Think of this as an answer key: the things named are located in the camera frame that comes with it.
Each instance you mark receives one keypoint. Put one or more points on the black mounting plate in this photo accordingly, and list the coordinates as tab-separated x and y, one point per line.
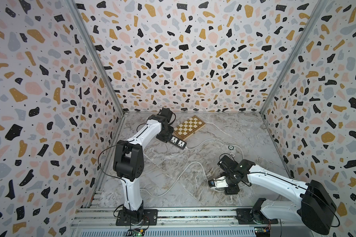
250	216
145	217

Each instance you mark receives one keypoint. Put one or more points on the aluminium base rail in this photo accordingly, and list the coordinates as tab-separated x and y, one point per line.
182	222

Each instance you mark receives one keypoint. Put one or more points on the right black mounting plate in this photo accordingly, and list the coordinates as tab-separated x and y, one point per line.
250	216

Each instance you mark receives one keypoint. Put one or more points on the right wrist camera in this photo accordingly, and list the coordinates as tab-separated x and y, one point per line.
227	163

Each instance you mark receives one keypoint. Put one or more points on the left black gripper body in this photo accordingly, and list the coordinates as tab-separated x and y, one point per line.
165	136

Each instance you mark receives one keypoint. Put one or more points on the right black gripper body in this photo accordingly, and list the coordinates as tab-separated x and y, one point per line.
230	188

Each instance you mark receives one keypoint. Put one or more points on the wooden chessboard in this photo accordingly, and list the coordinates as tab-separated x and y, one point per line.
188	128

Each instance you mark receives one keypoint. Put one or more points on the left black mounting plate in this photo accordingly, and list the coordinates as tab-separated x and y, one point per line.
145	217

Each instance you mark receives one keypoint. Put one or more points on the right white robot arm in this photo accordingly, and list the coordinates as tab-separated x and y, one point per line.
308	203

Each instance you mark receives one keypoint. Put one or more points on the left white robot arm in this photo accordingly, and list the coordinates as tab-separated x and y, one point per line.
129	161

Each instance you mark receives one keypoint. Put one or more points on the black power strip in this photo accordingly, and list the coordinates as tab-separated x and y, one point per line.
177	142

